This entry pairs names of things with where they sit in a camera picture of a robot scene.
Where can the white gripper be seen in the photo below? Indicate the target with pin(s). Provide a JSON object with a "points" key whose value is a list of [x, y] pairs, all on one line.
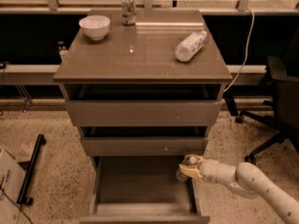
{"points": [[209, 170]]}

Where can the clear water bottle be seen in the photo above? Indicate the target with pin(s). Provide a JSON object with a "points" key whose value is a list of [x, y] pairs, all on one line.
{"points": [[180, 176]]}

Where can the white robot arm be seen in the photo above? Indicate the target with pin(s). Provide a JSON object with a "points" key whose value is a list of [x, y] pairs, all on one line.
{"points": [[245, 180]]}

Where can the top drawer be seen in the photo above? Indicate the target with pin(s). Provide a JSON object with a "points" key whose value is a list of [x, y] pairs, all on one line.
{"points": [[143, 113]]}

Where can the open bottom drawer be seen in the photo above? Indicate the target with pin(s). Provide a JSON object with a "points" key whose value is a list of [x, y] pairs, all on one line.
{"points": [[143, 190]]}

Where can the grey drawer cabinet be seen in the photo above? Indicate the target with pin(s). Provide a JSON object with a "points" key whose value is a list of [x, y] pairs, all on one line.
{"points": [[138, 63]]}

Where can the middle drawer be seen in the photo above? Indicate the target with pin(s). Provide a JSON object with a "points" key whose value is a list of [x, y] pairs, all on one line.
{"points": [[144, 141]]}

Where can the white lying plastic bottle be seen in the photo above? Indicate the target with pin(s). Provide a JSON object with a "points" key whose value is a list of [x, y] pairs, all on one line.
{"points": [[190, 46]]}

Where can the small bottle behind cabinet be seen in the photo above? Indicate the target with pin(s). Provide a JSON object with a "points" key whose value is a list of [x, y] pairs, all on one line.
{"points": [[62, 49]]}

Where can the black office chair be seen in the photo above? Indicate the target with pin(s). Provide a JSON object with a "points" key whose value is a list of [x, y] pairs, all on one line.
{"points": [[283, 74]]}

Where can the black metal stand bar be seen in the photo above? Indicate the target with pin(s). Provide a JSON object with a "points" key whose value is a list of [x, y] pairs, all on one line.
{"points": [[23, 198]]}

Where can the white bowl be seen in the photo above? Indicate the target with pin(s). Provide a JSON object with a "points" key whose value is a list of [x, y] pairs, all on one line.
{"points": [[96, 27]]}

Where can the drink can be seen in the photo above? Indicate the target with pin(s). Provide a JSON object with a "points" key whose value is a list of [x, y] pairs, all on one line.
{"points": [[128, 12]]}

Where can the cardboard box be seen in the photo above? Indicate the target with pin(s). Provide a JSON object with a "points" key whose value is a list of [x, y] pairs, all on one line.
{"points": [[11, 177]]}

